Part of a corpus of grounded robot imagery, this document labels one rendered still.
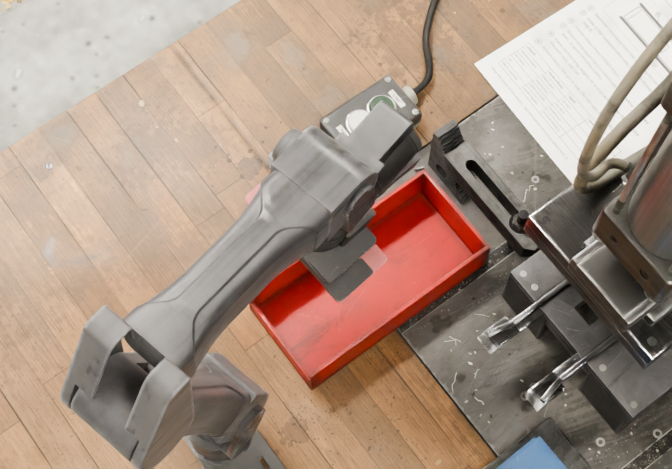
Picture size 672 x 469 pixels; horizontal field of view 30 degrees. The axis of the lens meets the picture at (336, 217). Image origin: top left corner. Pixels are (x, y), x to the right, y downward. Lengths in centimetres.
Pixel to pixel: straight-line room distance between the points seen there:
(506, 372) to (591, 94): 37
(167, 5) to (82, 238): 124
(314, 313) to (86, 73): 129
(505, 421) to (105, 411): 55
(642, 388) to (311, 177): 50
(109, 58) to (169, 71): 106
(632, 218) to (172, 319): 40
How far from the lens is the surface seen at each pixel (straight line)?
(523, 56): 158
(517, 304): 143
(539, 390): 135
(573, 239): 123
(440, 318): 144
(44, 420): 144
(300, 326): 143
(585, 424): 143
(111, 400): 102
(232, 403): 122
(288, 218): 101
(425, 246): 146
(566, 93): 157
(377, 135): 111
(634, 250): 110
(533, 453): 139
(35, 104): 261
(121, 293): 147
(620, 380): 136
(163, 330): 97
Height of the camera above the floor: 228
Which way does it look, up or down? 69 degrees down
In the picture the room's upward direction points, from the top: straight up
